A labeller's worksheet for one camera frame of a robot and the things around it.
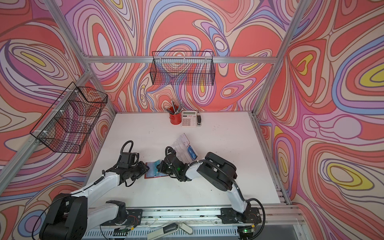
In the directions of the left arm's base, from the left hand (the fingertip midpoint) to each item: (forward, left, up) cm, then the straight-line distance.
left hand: (151, 167), depth 89 cm
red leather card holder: (-3, 0, -1) cm, 3 cm away
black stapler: (+34, -30, 0) cm, 45 cm away
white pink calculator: (+39, -22, +1) cm, 45 cm away
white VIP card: (+15, -20, +7) cm, 27 cm away
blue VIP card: (+6, -25, +8) cm, 27 cm away
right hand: (-1, -4, -1) cm, 4 cm away
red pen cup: (+35, -13, +5) cm, 38 cm away
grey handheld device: (-31, -15, +4) cm, 35 cm away
